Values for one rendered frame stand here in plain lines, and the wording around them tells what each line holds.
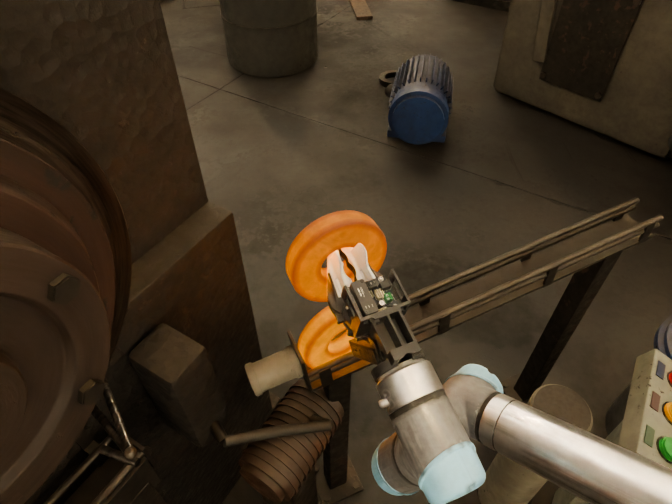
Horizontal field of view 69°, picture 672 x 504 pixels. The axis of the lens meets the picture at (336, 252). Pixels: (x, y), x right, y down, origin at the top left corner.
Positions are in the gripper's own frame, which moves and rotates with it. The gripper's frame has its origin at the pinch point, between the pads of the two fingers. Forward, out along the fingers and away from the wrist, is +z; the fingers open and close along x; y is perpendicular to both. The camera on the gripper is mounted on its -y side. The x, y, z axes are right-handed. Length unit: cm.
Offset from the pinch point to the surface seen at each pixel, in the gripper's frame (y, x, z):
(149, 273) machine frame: -7.5, 26.8, 9.8
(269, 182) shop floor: -125, -23, 106
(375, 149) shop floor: -127, -81, 110
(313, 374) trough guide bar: -23.2, 6.7, -10.4
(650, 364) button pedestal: -24, -54, -32
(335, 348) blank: -23.7, 1.1, -7.3
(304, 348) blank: -18.2, 7.2, -6.9
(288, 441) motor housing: -35.5, 13.9, -17.5
